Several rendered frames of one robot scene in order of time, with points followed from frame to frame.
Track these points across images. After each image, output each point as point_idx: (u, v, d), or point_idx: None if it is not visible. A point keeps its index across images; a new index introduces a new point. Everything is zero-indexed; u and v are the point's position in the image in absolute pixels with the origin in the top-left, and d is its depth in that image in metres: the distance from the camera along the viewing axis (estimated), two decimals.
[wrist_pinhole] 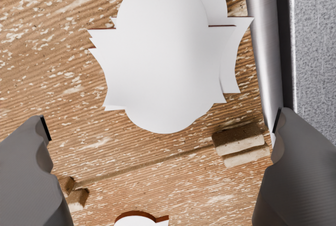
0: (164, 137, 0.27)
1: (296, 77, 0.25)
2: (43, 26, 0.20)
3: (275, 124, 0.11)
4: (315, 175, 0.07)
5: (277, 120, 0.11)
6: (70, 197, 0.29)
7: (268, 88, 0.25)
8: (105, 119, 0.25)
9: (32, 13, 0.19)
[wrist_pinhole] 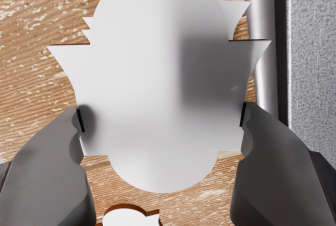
0: None
1: (291, 70, 0.25)
2: (35, 4, 0.19)
3: (242, 118, 0.12)
4: (282, 163, 0.07)
5: (243, 114, 0.11)
6: None
7: (263, 80, 0.25)
8: None
9: None
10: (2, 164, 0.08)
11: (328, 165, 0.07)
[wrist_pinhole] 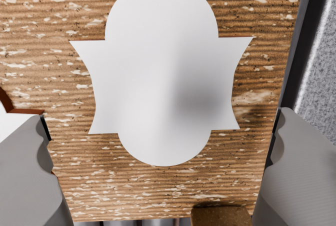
0: None
1: None
2: None
3: (275, 124, 0.11)
4: (315, 175, 0.07)
5: (277, 120, 0.11)
6: None
7: None
8: None
9: None
10: None
11: None
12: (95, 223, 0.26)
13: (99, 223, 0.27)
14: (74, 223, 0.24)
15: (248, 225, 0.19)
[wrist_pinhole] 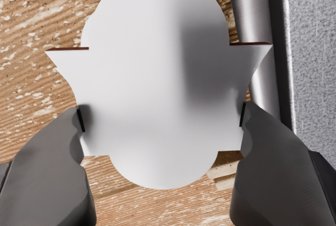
0: None
1: (294, 90, 0.23)
2: (2, 43, 0.17)
3: (241, 118, 0.12)
4: (281, 163, 0.07)
5: (242, 114, 0.11)
6: None
7: (262, 102, 0.23)
8: None
9: None
10: (3, 164, 0.08)
11: (328, 165, 0.07)
12: None
13: None
14: None
15: None
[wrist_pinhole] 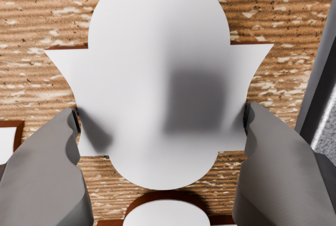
0: None
1: None
2: None
3: (246, 119, 0.12)
4: (286, 165, 0.07)
5: (247, 115, 0.11)
6: None
7: None
8: None
9: None
10: None
11: (333, 167, 0.07)
12: None
13: None
14: None
15: None
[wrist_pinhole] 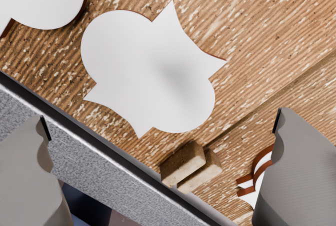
0: (266, 134, 0.24)
1: (163, 197, 0.32)
2: None
3: (275, 124, 0.11)
4: (315, 175, 0.07)
5: (277, 120, 0.11)
6: None
7: None
8: (331, 131, 0.24)
9: None
10: None
11: None
12: None
13: None
14: None
15: None
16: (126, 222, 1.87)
